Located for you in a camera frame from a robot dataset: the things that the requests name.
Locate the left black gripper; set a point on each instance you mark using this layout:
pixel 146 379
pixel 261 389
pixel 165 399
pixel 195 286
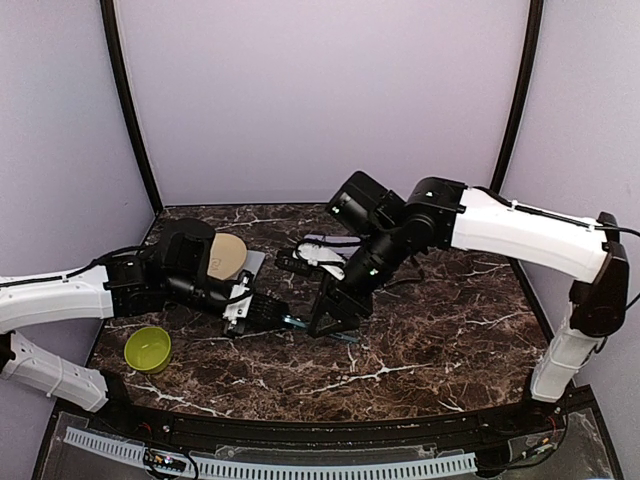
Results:
pixel 251 319

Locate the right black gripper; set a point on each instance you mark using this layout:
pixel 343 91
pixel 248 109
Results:
pixel 332 297

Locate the teal phone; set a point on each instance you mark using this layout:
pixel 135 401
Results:
pixel 296 323

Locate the silver white phone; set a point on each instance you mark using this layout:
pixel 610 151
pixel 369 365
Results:
pixel 253 262

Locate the lavender phone case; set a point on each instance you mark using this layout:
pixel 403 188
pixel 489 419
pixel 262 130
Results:
pixel 334 242

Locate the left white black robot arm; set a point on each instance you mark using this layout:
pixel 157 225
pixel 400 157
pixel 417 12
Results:
pixel 127 282

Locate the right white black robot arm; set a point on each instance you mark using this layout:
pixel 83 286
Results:
pixel 445 214

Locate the tan wooden round plate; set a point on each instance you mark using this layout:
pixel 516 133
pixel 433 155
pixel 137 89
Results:
pixel 227 256

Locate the lime green bowl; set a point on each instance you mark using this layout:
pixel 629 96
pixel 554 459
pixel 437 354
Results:
pixel 148 350

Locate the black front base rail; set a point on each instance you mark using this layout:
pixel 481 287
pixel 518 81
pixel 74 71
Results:
pixel 483 429

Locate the white slotted cable duct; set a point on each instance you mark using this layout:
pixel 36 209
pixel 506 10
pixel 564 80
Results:
pixel 167 464

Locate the right black corner post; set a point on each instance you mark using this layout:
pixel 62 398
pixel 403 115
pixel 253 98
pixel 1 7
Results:
pixel 520 94

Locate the black corner post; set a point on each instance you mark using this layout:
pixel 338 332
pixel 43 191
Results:
pixel 126 102
pixel 520 94

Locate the left black corner post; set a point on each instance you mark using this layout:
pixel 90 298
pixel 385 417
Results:
pixel 126 102

